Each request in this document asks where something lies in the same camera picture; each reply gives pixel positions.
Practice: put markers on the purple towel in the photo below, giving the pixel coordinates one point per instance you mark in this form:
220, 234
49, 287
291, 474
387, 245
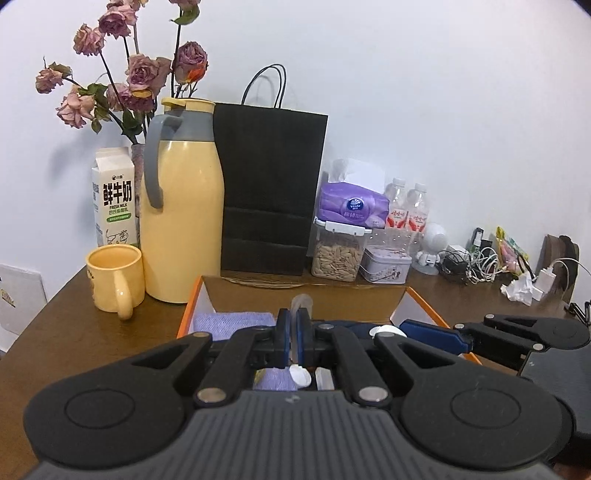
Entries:
222, 325

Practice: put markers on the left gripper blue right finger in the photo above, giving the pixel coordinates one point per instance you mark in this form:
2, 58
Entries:
304, 337

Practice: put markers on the small clear plastic item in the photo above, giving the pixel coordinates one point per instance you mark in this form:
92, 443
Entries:
301, 301

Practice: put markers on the white book on chair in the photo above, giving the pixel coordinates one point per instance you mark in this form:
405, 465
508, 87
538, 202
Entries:
22, 298

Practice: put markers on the dried pink rose bouquet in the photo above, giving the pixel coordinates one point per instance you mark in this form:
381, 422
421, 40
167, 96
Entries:
127, 90

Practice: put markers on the glass flower vase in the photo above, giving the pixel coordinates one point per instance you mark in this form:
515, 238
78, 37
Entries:
136, 152

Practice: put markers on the water bottle middle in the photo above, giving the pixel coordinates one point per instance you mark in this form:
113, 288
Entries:
417, 209

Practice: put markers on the white milk carton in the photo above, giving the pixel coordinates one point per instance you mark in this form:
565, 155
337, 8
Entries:
113, 195

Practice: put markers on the orange cardboard box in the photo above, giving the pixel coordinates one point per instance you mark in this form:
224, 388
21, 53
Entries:
370, 303

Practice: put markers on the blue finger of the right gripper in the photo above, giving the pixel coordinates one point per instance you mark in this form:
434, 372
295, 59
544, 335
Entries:
438, 337

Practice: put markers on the clear jar of seeds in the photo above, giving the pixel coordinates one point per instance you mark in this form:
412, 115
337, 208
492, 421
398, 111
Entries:
338, 251

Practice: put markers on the white robot figurine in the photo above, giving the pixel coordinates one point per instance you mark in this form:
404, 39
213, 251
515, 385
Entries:
433, 243

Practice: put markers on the water bottle left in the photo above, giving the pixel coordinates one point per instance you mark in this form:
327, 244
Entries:
396, 193

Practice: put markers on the crumpled white paper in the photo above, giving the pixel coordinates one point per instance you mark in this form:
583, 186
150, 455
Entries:
519, 290

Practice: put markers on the white round earbud case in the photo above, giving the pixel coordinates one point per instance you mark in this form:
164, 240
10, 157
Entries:
389, 330

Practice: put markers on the purple tissue pack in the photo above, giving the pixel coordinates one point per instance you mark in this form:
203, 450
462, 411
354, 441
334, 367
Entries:
354, 195

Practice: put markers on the black paper shopping bag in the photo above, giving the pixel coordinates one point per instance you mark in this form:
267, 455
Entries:
270, 158

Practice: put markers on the white tin box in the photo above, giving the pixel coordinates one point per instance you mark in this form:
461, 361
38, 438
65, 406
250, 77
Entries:
385, 266

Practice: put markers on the colourful snack packet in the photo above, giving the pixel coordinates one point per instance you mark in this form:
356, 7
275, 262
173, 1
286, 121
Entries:
512, 258

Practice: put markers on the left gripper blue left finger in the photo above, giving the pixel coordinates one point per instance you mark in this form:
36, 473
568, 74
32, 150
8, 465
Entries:
282, 339

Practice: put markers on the yellow thermos jug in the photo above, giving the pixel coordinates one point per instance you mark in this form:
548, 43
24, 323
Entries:
181, 200

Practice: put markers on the water bottle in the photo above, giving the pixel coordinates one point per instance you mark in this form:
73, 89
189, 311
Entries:
417, 209
396, 193

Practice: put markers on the yellow ceramic mug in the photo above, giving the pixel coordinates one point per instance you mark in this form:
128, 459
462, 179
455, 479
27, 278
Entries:
116, 277

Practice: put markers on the white charger plug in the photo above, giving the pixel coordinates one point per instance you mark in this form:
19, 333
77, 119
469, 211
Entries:
543, 283

